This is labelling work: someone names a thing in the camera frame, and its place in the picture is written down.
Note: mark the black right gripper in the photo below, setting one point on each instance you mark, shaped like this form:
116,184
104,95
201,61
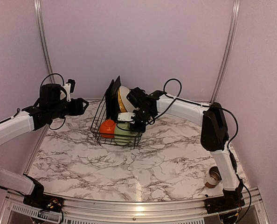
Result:
140,129

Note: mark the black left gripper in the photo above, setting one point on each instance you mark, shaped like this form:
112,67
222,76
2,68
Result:
76,108

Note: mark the yellow polka dot plate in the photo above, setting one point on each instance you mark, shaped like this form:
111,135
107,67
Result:
120,102

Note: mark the round brown rim floral plate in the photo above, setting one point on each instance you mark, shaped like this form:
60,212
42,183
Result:
124,91

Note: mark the light green mug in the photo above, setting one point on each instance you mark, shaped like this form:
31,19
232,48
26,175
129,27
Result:
124,136

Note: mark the black square floral plate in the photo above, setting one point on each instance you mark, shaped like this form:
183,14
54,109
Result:
108,100

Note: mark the white ceramic bowl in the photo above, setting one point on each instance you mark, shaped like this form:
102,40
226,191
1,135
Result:
107,129

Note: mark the brown grey metal-lined cup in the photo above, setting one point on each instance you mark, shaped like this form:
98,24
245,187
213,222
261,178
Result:
212,178

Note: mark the white square floral plate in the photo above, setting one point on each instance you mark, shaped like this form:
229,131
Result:
116,87

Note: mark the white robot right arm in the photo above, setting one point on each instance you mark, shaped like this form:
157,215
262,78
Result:
209,117

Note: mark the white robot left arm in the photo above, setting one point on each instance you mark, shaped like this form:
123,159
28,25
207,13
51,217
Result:
30,119

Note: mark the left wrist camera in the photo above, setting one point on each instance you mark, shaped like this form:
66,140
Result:
54,93

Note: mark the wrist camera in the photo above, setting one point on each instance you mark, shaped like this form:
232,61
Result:
54,93
126,117

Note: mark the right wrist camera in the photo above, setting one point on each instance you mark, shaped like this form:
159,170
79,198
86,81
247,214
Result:
126,117

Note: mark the black wire dish rack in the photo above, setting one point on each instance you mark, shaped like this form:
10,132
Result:
100,117

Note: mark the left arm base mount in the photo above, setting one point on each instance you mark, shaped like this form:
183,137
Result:
43,201

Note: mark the aluminium frame rail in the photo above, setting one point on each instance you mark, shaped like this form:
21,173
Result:
86,211

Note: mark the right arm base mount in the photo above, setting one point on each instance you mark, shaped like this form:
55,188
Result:
228,201

